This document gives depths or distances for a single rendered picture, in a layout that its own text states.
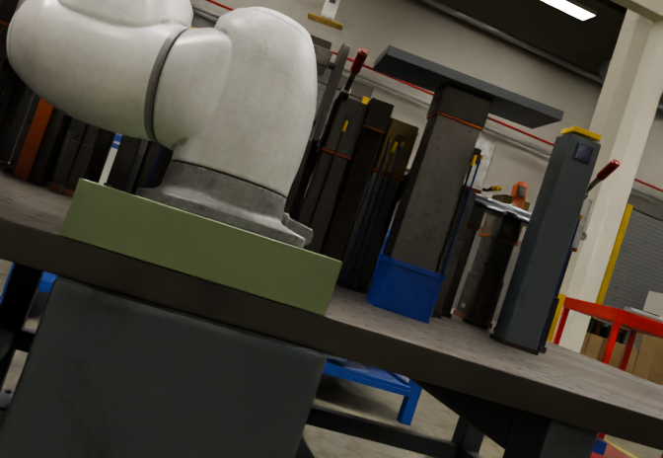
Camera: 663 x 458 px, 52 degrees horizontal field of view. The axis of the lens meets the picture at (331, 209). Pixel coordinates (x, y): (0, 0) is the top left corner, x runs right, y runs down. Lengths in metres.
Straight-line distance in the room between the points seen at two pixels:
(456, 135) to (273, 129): 0.61
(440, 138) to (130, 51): 0.69
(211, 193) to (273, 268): 0.12
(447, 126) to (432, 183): 0.11
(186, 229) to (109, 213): 0.08
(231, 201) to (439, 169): 0.63
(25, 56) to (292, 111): 0.33
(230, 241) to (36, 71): 0.34
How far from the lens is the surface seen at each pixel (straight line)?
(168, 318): 0.74
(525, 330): 1.42
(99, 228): 0.73
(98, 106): 0.89
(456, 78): 1.34
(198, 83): 0.83
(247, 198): 0.81
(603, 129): 9.08
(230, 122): 0.81
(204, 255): 0.74
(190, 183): 0.82
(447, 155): 1.35
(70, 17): 0.91
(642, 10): 6.07
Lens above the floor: 0.78
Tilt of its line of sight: 3 degrees up
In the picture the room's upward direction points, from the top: 19 degrees clockwise
